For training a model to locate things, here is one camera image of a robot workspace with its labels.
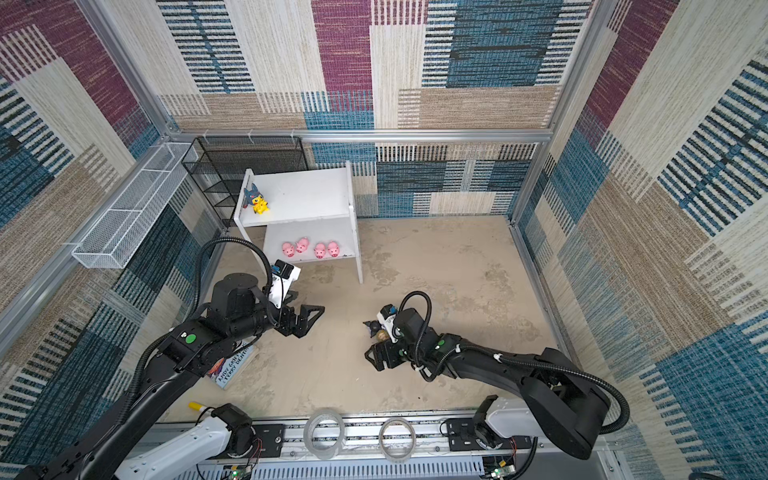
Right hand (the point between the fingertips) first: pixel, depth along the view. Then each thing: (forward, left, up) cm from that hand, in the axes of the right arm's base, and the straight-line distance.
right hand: (382, 353), depth 83 cm
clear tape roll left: (-15, +16, -1) cm, 22 cm away
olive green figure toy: (+6, 0, -2) cm, 7 cm away
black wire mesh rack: (+58, +53, +22) cm, 82 cm away
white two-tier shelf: (+25, +16, +29) cm, 42 cm away
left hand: (+6, +16, +22) cm, 27 cm away
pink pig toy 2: (+26, +27, +14) cm, 40 cm away
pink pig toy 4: (+26, +13, +14) cm, 32 cm away
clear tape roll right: (-21, +1, -3) cm, 21 cm away
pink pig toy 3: (+28, +23, +14) cm, 39 cm away
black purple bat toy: (+9, +2, -3) cm, 10 cm away
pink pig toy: (+26, +17, +14) cm, 34 cm away
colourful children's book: (-11, +30, +23) cm, 39 cm away
